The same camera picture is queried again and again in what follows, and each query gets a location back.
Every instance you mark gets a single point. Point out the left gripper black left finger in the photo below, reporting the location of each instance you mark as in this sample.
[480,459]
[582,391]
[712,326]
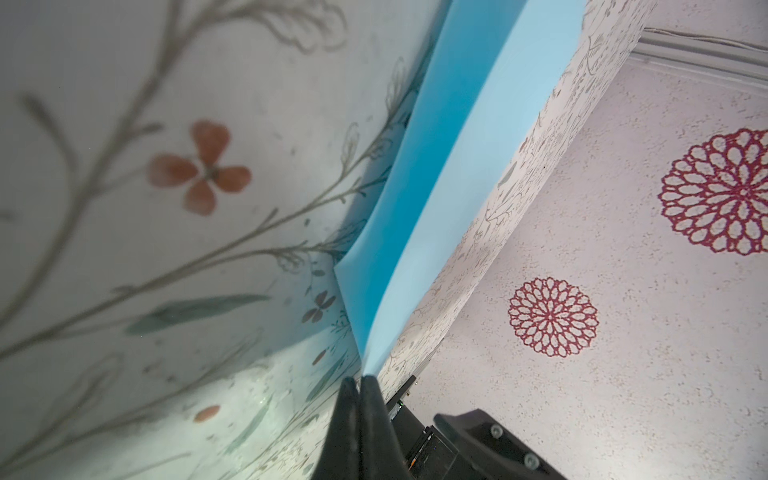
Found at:
[340,456]

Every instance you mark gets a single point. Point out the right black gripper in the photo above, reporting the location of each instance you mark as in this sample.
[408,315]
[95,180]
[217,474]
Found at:
[489,448]

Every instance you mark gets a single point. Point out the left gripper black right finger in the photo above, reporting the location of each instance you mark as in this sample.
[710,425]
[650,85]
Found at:
[380,453]

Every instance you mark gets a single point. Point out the light blue square paper sheet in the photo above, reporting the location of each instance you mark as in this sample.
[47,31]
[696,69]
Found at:
[492,70]

